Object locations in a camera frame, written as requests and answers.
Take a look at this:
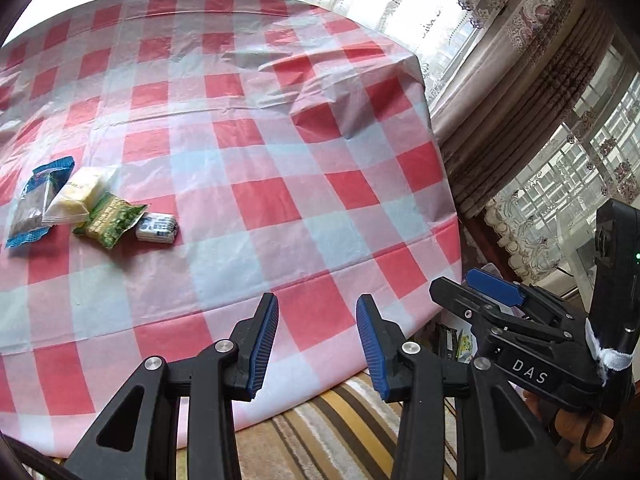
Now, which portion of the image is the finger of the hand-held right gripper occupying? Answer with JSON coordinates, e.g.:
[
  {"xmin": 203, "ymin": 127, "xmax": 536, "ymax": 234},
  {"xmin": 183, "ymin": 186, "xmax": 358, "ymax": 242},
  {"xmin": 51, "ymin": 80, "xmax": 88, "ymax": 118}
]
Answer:
[
  {"xmin": 429, "ymin": 276, "xmax": 549, "ymax": 345},
  {"xmin": 465, "ymin": 267, "xmax": 582, "ymax": 329}
]

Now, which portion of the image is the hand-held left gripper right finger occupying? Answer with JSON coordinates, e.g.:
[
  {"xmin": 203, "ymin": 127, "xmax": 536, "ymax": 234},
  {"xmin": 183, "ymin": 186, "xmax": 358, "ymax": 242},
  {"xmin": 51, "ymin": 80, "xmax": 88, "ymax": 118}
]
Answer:
[{"xmin": 356, "ymin": 294, "xmax": 566, "ymax": 480}]

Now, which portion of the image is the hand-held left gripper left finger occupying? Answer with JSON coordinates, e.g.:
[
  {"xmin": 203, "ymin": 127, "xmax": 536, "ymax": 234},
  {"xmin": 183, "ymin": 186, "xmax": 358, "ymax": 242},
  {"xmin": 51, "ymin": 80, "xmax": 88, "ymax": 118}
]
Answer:
[{"xmin": 64, "ymin": 292, "xmax": 280, "ymax": 480}]

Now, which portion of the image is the black snack packet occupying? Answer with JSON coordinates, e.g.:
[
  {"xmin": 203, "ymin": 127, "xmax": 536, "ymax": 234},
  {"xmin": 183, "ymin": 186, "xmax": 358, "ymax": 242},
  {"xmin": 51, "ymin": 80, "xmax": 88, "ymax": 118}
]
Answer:
[{"xmin": 436, "ymin": 325, "xmax": 458, "ymax": 358}]

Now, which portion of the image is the person's right hand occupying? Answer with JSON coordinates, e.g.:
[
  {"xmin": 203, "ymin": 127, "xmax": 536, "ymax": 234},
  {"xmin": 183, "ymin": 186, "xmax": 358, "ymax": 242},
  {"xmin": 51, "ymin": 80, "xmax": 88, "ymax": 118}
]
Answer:
[{"xmin": 520, "ymin": 391, "xmax": 628, "ymax": 462}]

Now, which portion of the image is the striped plush blanket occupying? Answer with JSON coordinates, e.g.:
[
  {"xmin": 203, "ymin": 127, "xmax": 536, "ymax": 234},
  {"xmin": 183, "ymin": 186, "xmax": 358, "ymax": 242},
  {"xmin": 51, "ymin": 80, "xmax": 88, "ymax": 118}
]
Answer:
[{"xmin": 50, "ymin": 370, "xmax": 458, "ymax": 480}]

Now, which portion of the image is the small blue white packet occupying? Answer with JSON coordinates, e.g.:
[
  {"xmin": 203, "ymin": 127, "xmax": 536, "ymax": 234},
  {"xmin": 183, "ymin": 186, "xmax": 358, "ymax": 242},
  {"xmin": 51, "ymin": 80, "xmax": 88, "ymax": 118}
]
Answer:
[{"xmin": 136, "ymin": 212, "xmax": 179, "ymax": 246}]

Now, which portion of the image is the red checked plastic tablecloth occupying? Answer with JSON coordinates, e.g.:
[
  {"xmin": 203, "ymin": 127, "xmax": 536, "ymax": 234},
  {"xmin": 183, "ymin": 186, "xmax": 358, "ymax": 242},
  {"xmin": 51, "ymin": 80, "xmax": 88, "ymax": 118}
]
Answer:
[{"xmin": 0, "ymin": 0, "xmax": 463, "ymax": 456}]

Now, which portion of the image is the green snack packet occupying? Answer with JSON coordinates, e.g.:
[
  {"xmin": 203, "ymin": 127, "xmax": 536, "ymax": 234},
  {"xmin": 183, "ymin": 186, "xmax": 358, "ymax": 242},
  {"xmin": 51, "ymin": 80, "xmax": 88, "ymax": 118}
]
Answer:
[{"xmin": 72, "ymin": 192, "xmax": 150, "ymax": 251}]

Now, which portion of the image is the beige patterned curtain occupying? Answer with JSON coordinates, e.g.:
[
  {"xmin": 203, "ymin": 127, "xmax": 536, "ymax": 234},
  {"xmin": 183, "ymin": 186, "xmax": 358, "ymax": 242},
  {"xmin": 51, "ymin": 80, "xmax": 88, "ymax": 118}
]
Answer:
[{"xmin": 425, "ymin": 0, "xmax": 616, "ymax": 218}]

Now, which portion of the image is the cream snack packet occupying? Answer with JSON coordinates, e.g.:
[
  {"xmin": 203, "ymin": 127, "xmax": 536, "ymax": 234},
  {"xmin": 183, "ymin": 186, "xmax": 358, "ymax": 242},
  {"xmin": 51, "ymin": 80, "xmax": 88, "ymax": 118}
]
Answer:
[{"xmin": 42, "ymin": 165, "xmax": 121, "ymax": 224}]

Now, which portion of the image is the blue clear snack packet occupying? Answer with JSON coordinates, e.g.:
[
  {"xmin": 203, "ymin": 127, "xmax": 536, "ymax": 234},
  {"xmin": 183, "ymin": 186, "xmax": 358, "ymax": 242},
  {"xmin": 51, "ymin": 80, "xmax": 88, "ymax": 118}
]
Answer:
[{"xmin": 5, "ymin": 156, "xmax": 76, "ymax": 250}]

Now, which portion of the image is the white cloth strap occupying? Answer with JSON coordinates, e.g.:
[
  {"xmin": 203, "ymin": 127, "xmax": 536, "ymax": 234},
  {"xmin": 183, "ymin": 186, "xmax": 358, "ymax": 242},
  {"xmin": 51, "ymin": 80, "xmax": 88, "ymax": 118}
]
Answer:
[{"xmin": 585, "ymin": 320, "xmax": 638, "ymax": 386}]

